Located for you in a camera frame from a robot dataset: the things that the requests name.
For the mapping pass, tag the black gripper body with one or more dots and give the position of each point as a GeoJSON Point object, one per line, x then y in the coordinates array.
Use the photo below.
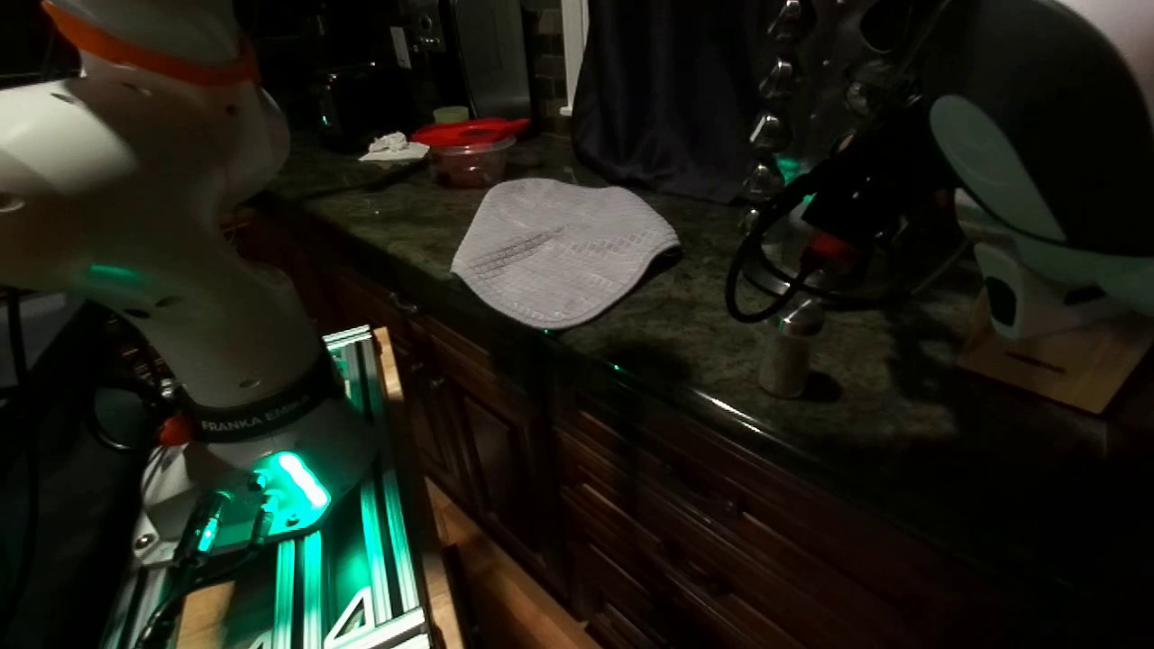
{"type": "Point", "coordinates": [866, 217]}

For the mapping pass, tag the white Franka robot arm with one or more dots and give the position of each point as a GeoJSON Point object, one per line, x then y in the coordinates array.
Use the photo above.
{"type": "Point", "coordinates": [167, 266]}

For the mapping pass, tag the glass spice bottle steel lid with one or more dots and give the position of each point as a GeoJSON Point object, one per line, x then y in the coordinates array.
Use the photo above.
{"type": "Point", "coordinates": [791, 354]}

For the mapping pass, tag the stainless steel spice rack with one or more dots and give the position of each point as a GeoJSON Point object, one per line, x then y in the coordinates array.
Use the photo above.
{"type": "Point", "coordinates": [832, 59]}

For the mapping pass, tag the wooden knife block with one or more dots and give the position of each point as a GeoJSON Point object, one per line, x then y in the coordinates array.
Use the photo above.
{"type": "Point", "coordinates": [1069, 363]}

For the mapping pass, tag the black curtain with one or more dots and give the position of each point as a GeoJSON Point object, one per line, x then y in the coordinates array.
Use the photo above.
{"type": "Point", "coordinates": [649, 86]}

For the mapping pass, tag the grey waffle dish towel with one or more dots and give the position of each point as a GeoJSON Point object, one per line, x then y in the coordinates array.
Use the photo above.
{"type": "Point", "coordinates": [561, 248]}

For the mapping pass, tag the dark wooden drawer cabinet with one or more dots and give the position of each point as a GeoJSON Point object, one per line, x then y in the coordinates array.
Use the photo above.
{"type": "Point", "coordinates": [671, 529]}

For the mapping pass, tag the red lid food container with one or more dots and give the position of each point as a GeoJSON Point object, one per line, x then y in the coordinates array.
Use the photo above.
{"type": "Point", "coordinates": [469, 142]}

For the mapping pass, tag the crumpled white cloth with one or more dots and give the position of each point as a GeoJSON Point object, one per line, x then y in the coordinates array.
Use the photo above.
{"type": "Point", "coordinates": [392, 148]}

